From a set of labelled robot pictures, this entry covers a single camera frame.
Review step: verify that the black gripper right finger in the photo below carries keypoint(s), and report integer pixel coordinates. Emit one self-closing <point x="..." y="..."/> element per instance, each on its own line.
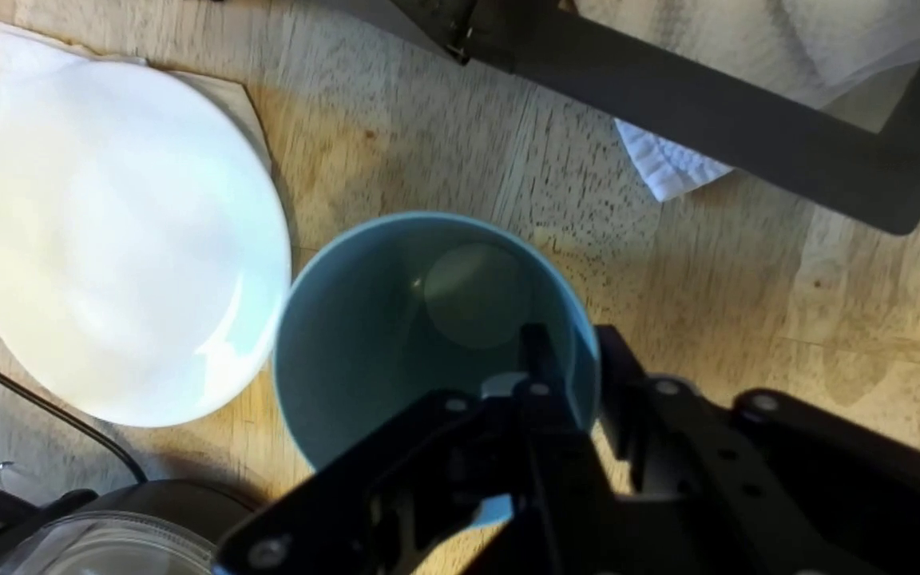
<point x="782" y="491"/>

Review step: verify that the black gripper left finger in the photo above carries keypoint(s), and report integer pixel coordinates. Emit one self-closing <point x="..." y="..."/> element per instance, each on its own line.
<point x="399" y="480"/>

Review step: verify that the blue cup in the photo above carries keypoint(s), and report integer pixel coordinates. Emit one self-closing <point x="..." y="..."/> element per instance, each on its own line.
<point x="376" y="322"/>

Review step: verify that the black toaster oven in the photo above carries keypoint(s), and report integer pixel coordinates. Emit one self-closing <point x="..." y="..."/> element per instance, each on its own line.
<point x="718" y="108"/>

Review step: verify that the glass electric kettle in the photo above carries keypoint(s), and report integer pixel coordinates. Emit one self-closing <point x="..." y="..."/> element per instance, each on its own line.
<point x="111" y="544"/>

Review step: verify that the white plate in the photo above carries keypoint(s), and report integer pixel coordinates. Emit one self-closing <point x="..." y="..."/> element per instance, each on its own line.
<point x="121" y="235"/>

